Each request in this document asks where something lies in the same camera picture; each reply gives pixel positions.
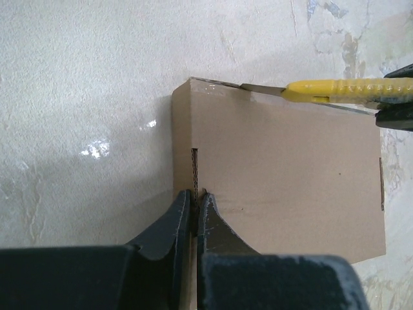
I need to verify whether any brown cardboard express box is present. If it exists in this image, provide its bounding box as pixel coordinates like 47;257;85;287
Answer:
172;78;386;309

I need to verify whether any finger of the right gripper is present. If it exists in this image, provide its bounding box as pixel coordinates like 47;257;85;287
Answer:
384;64;413;78
375;101;413;132

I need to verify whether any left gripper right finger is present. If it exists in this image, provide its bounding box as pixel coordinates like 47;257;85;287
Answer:
197;193;369;309

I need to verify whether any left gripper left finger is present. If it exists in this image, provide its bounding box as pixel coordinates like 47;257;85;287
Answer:
1;191;190;309

